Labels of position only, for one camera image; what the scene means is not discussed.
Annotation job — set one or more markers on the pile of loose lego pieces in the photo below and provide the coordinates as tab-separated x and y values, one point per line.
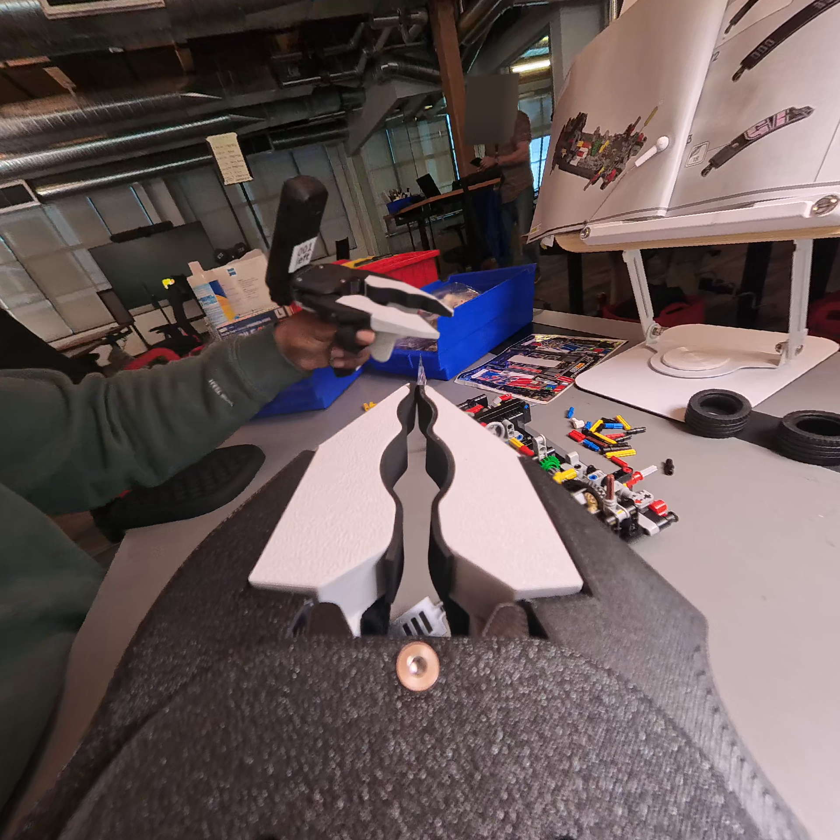
610	439

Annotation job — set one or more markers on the handwritten paper note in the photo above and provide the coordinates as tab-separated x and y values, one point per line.
229	161

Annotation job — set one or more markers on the holographic lego sticker sheet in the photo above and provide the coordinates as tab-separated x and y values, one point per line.
538	367

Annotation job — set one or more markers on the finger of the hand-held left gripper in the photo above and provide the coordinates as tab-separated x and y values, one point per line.
394	323
400	292

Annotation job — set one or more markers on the small peeled sticker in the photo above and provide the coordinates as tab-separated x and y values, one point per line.
420	617

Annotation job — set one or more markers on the person's left forearm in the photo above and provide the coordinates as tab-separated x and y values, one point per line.
131	420

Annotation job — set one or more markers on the person's left hand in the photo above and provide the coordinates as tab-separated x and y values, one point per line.
305	341

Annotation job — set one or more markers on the white book stand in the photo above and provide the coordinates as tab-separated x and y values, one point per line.
754	374

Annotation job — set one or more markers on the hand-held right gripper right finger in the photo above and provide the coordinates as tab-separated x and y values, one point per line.
505	525

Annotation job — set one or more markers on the blue storage bin with label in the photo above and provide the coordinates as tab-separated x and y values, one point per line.
308	397

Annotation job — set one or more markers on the lego instruction booklet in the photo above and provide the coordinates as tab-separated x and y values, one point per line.
656	65

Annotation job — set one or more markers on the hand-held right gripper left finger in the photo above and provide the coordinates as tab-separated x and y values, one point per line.
328	518

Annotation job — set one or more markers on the background wooden desk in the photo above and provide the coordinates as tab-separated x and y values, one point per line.
433	200

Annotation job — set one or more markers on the black rubber toy tire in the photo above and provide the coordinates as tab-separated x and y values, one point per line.
702	420
797	446

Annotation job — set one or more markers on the red storage bin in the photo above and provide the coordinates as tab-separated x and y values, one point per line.
413	269

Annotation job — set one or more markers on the partly built lego car chassis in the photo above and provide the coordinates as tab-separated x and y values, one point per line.
590	482

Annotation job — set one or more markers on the blue white cardboard box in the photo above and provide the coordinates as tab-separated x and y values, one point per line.
249	289

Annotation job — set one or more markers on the black wall monitor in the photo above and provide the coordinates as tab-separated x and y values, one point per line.
151	269

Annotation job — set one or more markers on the clear bags of lego parts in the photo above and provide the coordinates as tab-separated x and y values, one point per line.
459	294

